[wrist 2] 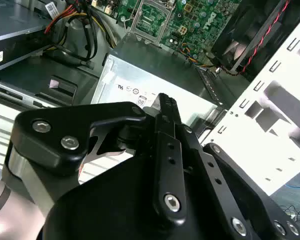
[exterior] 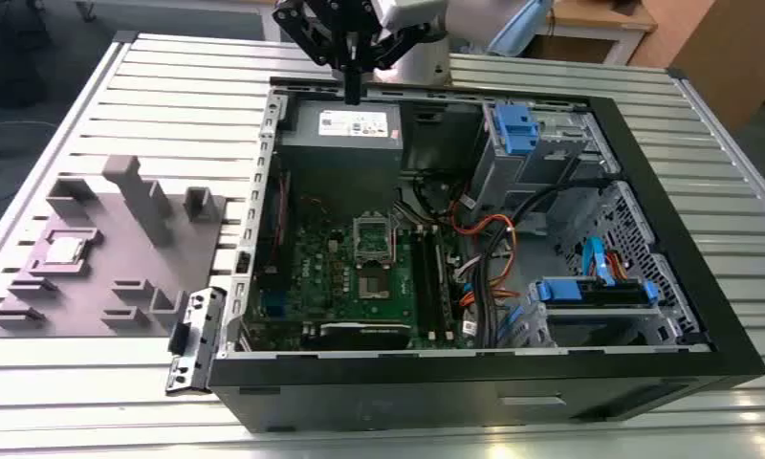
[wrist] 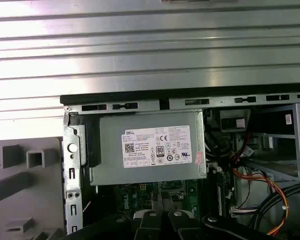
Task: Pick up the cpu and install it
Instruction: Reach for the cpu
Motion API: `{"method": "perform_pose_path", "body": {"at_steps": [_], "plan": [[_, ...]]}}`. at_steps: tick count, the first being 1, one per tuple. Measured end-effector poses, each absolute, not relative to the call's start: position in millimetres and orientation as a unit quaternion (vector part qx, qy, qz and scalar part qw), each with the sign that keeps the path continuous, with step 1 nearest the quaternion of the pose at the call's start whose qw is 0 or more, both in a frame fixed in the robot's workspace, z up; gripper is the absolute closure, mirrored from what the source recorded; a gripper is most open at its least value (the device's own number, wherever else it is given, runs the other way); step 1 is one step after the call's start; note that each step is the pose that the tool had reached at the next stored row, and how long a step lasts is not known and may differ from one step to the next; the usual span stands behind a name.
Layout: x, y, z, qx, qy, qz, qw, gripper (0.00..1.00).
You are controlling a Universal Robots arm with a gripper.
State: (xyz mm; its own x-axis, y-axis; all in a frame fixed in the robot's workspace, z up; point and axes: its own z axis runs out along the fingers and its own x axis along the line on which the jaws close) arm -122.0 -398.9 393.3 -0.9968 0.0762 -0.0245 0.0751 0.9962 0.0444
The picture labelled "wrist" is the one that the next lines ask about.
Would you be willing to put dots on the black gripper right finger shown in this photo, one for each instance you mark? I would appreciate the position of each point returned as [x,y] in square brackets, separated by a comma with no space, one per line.
[180,225]

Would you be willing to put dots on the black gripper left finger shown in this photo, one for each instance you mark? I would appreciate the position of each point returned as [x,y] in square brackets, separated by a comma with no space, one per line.
[147,225]

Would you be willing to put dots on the green motherboard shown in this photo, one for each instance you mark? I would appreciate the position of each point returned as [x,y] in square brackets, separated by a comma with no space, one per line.
[125,197]

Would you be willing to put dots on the grey power supply unit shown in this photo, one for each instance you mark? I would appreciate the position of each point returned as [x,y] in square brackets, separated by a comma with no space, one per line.
[110,172]

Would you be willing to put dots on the black open PC case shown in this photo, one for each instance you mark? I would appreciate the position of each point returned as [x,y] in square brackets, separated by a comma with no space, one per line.
[72,155]

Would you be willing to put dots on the grey parts rack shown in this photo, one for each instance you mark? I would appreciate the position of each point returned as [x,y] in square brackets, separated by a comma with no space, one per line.
[15,212]

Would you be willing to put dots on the grey optical drive cage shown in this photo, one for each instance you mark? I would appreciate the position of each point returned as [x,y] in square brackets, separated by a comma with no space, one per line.
[297,125]

